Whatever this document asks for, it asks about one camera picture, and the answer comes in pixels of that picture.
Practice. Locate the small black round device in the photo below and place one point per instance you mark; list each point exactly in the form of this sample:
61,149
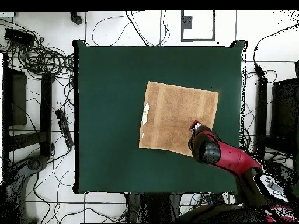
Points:
76,18

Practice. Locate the dark green table cloth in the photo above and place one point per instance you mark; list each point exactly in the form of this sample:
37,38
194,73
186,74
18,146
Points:
112,140

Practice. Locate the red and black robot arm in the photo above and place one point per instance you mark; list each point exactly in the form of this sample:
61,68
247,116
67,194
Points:
233,158

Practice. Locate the black power strip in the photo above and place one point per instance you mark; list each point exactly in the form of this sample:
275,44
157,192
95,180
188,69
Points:
64,126

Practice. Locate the black frame stand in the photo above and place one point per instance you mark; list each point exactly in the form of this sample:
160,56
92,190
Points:
45,112
261,116

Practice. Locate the black adapter box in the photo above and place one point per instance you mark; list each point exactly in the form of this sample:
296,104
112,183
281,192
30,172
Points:
18,36

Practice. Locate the dark grey stand base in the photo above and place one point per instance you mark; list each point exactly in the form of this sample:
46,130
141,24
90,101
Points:
35,163

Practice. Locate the tan terry towel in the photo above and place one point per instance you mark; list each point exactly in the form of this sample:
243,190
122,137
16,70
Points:
177,112

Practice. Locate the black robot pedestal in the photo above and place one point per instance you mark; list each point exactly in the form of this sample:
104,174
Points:
151,207

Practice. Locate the grey square frame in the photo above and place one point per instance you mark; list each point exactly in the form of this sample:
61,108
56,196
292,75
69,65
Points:
186,22

